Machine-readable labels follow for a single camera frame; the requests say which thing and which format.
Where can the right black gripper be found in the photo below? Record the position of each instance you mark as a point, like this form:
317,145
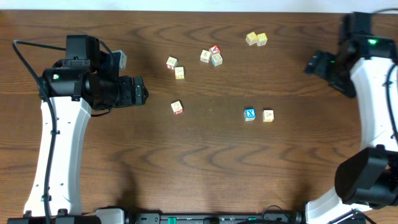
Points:
318,65

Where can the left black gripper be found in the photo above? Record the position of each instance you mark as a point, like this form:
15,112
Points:
120,87

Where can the red dinosaur picture block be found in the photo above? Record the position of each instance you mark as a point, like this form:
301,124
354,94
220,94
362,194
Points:
177,107

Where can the yellow picture block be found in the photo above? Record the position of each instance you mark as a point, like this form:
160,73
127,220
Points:
268,116

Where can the blue letter X block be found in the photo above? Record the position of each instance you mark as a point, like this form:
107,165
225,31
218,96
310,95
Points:
249,114

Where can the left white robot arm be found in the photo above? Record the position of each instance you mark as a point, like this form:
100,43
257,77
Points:
86,80

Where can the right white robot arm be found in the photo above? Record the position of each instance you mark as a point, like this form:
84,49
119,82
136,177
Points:
365,68

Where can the red number 3 block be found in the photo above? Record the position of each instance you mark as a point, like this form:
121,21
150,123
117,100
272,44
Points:
171,63

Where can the yellow letter G block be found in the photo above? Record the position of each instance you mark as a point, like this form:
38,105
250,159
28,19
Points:
179,73

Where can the yellow block right of pair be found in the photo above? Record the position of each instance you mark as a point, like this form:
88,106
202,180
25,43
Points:
261,39

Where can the yellow block of pair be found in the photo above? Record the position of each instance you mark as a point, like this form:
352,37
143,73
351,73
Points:
251,38
261,39

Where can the yellow block left of pair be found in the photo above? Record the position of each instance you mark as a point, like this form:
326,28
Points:
251,38

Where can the plain insect picture block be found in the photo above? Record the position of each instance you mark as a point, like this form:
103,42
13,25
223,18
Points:
205,56

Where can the blue letter H block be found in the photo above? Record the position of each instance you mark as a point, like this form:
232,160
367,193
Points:
216,59

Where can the red letter A block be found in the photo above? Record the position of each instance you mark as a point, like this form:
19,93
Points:
214,49

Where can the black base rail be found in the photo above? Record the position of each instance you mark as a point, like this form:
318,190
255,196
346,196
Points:
121,215

